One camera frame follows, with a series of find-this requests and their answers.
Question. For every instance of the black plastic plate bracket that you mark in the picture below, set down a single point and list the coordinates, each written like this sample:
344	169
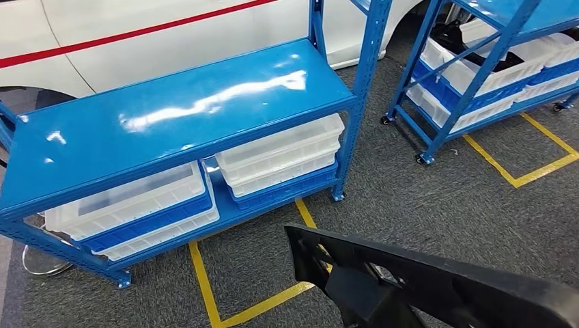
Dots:
452	289

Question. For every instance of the blue metal shelf rack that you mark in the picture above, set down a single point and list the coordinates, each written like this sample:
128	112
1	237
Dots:
158	122

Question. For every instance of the black plastic part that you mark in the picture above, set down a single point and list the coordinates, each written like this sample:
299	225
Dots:
452	40

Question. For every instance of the blue shelf rack with casters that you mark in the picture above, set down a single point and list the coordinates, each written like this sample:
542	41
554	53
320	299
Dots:
552	11

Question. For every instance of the white plastic bin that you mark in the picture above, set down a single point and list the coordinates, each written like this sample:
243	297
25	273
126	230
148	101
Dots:
547	88
289	164
172	231
506	79
289	147
135	203
289	178
561	50
434	111

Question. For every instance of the yellow floor tape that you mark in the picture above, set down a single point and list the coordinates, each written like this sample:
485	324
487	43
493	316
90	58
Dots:
203	280

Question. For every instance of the white car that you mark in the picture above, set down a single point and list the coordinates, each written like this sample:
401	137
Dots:
158	54

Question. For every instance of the red barrier belt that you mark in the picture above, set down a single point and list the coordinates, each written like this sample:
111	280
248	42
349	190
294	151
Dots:
135	31

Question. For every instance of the grey metal stanchion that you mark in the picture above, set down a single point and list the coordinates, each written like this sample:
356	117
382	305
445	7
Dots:
45	262

